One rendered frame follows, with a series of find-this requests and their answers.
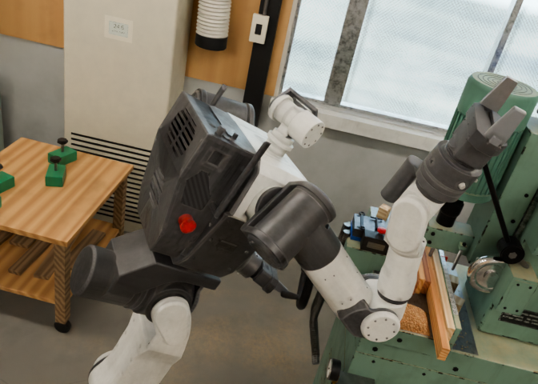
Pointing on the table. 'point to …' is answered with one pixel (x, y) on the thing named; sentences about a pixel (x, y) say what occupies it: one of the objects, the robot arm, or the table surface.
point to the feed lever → (509, 249)
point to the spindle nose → (449, 213)
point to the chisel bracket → (448, 236)
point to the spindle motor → (523, 97)
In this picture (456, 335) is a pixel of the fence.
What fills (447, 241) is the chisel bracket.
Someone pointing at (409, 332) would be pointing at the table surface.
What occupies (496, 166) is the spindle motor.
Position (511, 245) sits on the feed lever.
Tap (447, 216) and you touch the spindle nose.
